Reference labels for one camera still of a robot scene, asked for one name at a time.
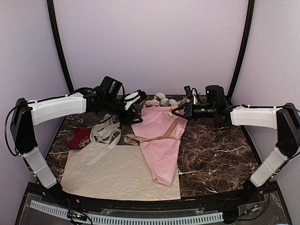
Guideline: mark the grey slotted cable duct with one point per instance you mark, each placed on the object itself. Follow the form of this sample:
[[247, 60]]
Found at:
[[122, 217]]

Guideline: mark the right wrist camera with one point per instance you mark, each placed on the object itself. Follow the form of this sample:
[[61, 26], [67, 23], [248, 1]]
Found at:
[[192, 94]]

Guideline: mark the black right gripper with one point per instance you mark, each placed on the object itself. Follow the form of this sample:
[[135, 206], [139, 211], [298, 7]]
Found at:
[[189, 111]]

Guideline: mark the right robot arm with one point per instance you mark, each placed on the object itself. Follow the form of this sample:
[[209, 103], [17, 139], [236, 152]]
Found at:
[[284, 120]]

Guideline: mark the small circuit board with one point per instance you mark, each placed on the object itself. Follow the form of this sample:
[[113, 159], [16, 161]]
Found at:
[[76, 216]]

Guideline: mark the left black frame post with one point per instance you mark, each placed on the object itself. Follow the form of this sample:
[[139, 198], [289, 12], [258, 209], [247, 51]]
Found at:
[[58, 45]]

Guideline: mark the cream wrapping paper sheet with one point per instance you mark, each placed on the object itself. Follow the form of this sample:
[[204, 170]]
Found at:
[[121, 174]]

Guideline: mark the black frame post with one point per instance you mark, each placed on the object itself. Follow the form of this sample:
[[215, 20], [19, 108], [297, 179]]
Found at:
[[242, 50], [58, 45]]

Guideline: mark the pink wrapping paper sheet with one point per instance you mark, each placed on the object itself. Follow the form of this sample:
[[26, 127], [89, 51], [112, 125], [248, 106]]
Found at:
[[162, 155]]

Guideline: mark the red floral bowl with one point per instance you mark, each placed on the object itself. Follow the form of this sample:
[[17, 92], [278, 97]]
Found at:
[[78, 138]]

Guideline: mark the right black frame post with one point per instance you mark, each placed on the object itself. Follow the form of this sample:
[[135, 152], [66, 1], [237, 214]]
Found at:
[[242, 50]]

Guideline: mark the cream printed ribbon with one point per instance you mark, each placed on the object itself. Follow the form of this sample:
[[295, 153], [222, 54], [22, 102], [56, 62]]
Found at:
[[104, 137]]

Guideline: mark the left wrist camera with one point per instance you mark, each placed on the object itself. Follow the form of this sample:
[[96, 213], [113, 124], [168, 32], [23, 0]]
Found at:
[[134, 98]]

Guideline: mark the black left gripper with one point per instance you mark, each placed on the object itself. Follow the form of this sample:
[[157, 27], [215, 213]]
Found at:
[[129, 116]]

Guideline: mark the tan satin ribbon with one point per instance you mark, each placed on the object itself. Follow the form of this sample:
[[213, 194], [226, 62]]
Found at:
[[158, 124]]

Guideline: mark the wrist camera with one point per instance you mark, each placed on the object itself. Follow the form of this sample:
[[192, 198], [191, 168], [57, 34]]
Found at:
[[134, 98], [192, 94]]

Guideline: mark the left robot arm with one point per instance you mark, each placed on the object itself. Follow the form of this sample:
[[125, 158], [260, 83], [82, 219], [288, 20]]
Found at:
[[25, 115]]

